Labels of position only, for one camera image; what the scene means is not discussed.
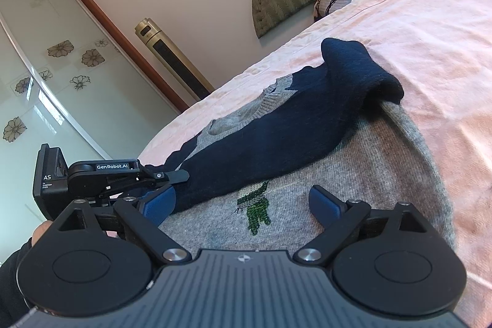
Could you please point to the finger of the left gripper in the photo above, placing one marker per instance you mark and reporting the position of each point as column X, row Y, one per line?
column 174, row 177
column 164, row 193

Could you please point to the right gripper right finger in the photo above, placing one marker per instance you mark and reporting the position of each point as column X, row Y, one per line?
column 392, row 262

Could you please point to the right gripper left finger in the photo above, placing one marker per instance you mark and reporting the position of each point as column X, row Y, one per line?
column 76, row 270

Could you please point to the grey and navy sweater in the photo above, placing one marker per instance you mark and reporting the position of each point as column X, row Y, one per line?
column 339, row 126

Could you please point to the person's left hand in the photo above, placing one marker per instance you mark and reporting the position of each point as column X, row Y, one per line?
column 42, row 228

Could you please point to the black left sleeve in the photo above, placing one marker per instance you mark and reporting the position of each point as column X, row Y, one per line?
column 12, row 304

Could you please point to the glass sliding wardrobe door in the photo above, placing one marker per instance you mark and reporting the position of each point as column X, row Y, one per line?
column 66, row 83

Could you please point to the gold tower air conditioner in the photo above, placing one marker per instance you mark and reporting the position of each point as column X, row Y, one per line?
column 154, row 38

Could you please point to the pink bed sheet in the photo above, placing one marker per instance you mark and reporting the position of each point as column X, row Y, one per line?
column 440, row 50

